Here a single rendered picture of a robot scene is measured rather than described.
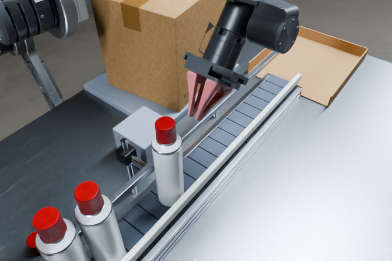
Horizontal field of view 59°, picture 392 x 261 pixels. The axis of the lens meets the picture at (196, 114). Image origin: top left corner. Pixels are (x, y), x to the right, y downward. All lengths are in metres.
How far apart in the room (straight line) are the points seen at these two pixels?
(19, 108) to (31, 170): 1.58
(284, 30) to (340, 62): 0.69
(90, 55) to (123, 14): 1.96
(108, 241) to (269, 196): 0.37
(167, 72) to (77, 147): 0.29
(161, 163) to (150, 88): 0.37
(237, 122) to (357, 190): 0.30
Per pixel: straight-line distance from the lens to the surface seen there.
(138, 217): 0.69
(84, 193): 0.49
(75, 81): 2.54
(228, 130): 0.83
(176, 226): 0.68
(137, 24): 0.83
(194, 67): 0.57
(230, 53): 0.57
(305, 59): 1.19
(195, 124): 0.72
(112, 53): 0.94
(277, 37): 0.52
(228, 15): 0.57
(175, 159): 0.58
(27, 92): 2.56
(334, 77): 1.13
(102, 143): 0.89
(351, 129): 0.98
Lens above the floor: 1.47
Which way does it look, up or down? 43 degrees down
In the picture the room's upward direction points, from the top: straight up
